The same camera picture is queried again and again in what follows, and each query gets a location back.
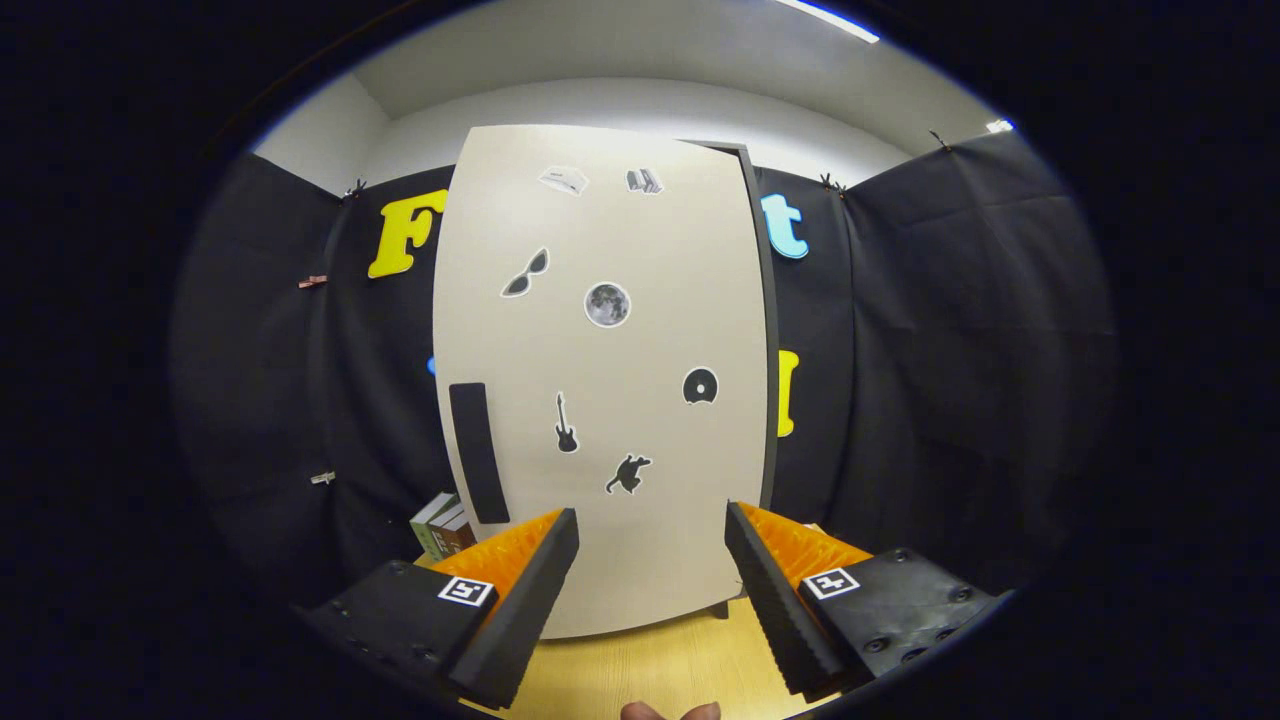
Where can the black clip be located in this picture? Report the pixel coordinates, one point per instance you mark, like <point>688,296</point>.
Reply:
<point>831,184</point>
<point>354,188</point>
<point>938,141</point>

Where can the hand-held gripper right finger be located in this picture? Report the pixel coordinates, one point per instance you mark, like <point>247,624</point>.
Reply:
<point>775,605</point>

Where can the brown book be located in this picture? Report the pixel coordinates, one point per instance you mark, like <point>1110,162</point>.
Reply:
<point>462,535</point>

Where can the grey cabinet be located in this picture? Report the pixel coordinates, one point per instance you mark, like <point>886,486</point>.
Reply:
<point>771,320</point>

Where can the long ceiling light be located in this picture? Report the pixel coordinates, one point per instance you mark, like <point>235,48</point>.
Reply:
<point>828,20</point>

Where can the black backdrop cloth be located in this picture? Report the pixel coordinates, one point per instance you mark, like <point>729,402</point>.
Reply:
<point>950,350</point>

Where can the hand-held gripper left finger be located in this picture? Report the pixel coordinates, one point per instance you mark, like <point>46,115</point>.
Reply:
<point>525,605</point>

